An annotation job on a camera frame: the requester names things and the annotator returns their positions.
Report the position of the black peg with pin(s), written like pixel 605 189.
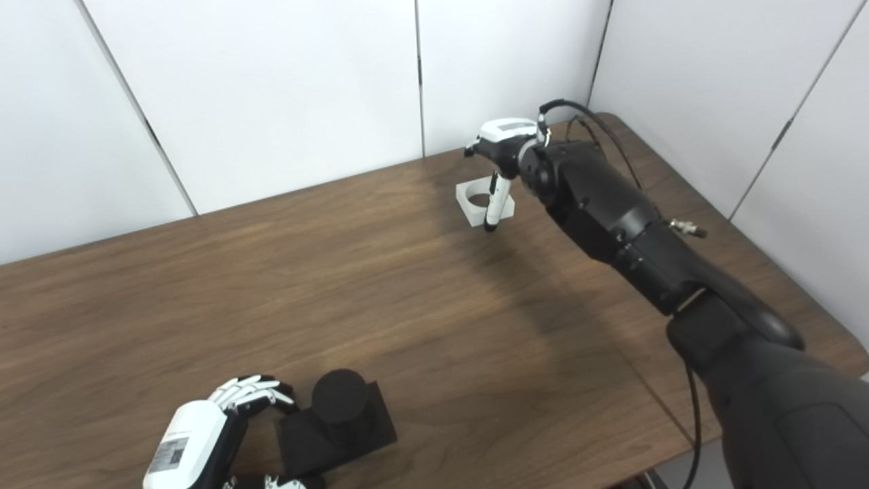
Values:
pixel 339 401

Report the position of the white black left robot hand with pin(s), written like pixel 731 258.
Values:
pixel 193 435

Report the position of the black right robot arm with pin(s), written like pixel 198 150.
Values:
pixel 611 210

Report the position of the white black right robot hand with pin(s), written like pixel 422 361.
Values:
pixel 506 139

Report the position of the white square piece with hole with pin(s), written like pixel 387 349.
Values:
pixel 470 209

